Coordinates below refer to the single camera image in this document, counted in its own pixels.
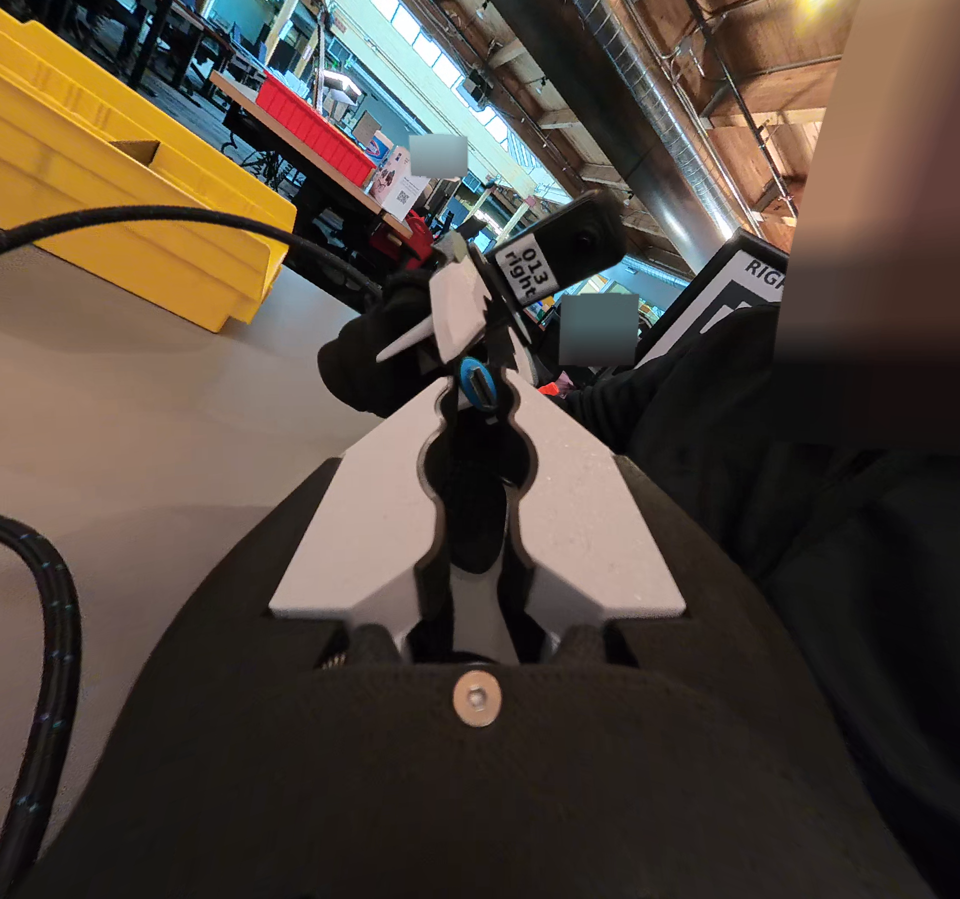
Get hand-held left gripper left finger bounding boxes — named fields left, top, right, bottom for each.
left=267, top=376, right=456, bottom=635

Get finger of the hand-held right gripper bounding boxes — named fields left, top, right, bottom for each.
left=480, top=290, right=543, bottom=384
left=427, top=245, right=490, bottom=365

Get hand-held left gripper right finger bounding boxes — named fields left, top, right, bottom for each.
left=498, top=368, right=689, bottom=639

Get yellow plastic bin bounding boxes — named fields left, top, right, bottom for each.
left=0, top=10, right=299, bottom=334

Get person's right forearm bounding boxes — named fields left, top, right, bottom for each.
left=558, top=359, right=759, bottom=465

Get person's right hand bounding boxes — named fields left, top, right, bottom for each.
left=317, top=267, right=453, bottom=419

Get white printed box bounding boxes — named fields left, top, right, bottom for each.
left=369, top=130, right=434, bottom=215

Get wooden work table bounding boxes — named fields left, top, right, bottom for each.
left=208, top=68, right=421, bottom=242

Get person's torso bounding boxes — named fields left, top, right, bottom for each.
left=555, top=299, right=960, bottom=899

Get red plastic bin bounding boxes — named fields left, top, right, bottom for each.
left=255, top=74, right=378, bottom=185

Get silver ventilation duct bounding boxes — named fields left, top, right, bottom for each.
left=551, top=0, right=760, bottom=244

